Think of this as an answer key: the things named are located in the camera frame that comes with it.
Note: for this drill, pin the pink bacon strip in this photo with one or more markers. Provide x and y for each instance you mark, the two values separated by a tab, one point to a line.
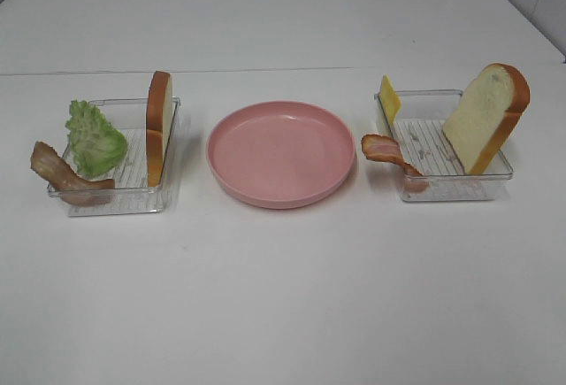
381	148

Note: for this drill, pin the yellow cheese slice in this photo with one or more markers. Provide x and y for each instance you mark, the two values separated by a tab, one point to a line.
390	100

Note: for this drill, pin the bread slice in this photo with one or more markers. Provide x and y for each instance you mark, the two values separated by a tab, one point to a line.
159	113
486	115

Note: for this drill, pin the green lettuce leaf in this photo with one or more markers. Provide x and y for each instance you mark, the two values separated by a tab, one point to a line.
97	146

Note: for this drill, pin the dark bacon strip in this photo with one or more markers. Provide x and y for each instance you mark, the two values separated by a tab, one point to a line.
77	191

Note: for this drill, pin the pink round plate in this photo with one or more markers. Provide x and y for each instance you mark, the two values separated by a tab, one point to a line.
281	154

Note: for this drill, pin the clear right plastic tray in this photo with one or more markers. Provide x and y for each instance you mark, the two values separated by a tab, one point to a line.
418	130

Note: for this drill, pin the clear plastic tray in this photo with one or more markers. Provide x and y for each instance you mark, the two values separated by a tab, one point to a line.
418	130
132	194

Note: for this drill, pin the clear left plastic tray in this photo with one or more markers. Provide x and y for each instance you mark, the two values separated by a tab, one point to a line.
132	194

